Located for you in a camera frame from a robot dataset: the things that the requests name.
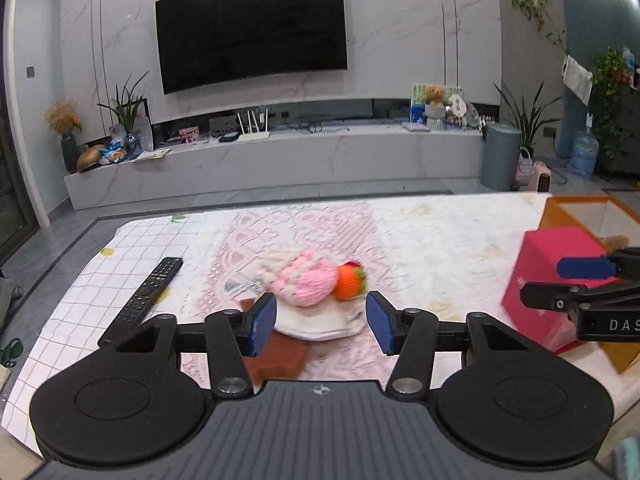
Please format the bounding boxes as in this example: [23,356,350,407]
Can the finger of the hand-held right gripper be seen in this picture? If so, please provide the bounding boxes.
[520,280,640,313]
[557,246,640,281]

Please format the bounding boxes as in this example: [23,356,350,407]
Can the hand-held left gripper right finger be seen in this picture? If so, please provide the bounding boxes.
[365,291,546,400]

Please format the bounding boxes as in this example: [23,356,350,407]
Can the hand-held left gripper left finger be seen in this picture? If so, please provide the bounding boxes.
[97,292,278,401]

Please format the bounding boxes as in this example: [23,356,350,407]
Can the orange plush strawberry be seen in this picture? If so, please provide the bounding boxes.
[332,261,369,302]

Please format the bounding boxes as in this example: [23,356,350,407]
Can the orange cardboard box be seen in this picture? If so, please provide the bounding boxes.
[540,195,640,375]

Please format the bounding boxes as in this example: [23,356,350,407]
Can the white soft bag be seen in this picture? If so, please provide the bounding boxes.
[273,299,366,342]

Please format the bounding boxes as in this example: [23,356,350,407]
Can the white fluffy knit item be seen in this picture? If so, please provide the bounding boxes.
[254,250,302,287]

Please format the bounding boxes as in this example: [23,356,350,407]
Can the pink knitted hat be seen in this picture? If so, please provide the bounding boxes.
[272,248,339,308]

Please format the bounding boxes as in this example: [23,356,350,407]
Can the red lidded storage box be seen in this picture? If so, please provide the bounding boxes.
[501,226,624,356]

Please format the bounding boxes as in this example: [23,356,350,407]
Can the brown square cloth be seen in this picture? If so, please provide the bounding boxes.
[244,297,309,387]

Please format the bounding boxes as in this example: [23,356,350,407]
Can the pink space heater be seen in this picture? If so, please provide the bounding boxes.
[530,161,553,194]

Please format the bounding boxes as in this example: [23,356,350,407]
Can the blue water jug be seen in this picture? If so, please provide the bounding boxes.
[570,130,600,179]

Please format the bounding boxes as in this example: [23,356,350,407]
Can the pink woven bag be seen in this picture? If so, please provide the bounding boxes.
[515,146,536,189]

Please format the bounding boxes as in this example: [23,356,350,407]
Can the black remote control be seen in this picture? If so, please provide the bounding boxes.
[115,257,184,334]

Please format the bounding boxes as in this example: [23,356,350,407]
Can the grey pedal trash bin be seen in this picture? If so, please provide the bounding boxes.
[481,122,524,192]

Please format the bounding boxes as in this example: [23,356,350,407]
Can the dark grey cabinet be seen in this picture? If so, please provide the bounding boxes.
[597,84,640,176]

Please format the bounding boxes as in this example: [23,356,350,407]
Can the teal patterned cloth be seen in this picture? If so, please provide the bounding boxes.
[606,436,640,480]

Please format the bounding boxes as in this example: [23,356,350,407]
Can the tall green leaf plant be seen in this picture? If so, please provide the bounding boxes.
[494,80,564,162]

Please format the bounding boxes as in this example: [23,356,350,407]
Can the bushy green pothos plant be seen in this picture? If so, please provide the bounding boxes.
[592,47,629,159]

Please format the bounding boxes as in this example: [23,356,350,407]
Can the white marble television console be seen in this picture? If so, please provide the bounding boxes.
[64,124,486,211]

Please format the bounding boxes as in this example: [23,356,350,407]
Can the white hanging cloth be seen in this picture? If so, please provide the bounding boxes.
[561,55,595,107]

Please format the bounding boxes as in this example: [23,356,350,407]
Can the white router with antennas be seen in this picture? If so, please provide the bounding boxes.
[236,108,271,143]

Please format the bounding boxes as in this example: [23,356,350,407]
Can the group of bottles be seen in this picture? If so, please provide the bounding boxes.
[620,44,640,86]

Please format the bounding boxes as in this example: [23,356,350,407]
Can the pile of snack packets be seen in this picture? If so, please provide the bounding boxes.
[97,142,129,165]

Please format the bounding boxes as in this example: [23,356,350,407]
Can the golden brown ornament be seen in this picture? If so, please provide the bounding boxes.
[76,145,107,174]

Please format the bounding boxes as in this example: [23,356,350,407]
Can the green leafy plant in vase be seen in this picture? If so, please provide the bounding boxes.
[97,71,151,157]

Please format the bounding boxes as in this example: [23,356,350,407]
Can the dark vase with dried flowers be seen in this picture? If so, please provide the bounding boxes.
[44,101,84,174]

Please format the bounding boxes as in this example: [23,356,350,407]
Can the hanging ivy vine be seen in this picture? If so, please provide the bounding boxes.
[507,0,571,56]

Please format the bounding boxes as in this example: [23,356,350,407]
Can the black power cable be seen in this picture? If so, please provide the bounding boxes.
[550,159,572,187]

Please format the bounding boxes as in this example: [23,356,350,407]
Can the black cables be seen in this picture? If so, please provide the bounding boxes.
[297,117,351,134]

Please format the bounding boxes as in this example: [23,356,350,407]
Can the green strap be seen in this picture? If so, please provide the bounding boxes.
[0,337,24,369]

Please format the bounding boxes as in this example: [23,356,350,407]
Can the black wall television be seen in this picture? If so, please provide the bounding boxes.
[155,0,349,95]

